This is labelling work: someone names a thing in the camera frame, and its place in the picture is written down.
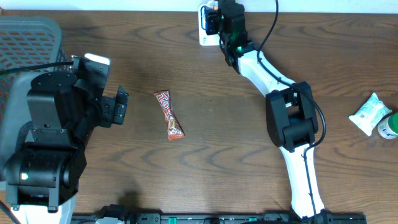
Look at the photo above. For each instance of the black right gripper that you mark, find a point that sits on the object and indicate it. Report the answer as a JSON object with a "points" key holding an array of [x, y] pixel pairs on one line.
{"points": [[210, 14]]}

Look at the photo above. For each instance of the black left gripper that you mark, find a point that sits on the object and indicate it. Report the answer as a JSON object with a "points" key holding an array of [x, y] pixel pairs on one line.
{"points": [[109, 110]]}

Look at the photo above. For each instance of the orange candy bar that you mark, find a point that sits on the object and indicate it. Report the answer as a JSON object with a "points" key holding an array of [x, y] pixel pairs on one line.
{"points": [[174, 129]]}

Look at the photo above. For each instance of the green lid jar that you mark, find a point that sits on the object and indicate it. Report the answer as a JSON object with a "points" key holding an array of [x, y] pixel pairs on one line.
{"points": [[387, 128]]}

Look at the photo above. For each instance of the orange white tissue pack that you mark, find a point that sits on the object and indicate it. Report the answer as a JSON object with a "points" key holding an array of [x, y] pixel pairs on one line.
{"points": [[212, 4]]}

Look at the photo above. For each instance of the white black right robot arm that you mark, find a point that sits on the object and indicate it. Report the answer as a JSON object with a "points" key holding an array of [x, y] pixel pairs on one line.
{"points": [[292, 116]]}

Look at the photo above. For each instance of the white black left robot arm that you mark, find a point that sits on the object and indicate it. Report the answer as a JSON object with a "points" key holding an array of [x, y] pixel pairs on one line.
{"points": [[41, 176]]}

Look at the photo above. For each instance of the white barcode scanner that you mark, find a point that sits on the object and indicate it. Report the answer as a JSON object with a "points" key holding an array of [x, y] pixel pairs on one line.
{"points": [[204, 39]]}

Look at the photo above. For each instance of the dark grey plastic basket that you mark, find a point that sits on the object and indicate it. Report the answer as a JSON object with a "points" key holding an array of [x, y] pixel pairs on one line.
{"points": [[26, 42]]}

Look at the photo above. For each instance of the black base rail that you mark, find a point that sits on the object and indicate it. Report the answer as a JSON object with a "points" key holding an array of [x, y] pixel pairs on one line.
{"points": [[123, 215]]}

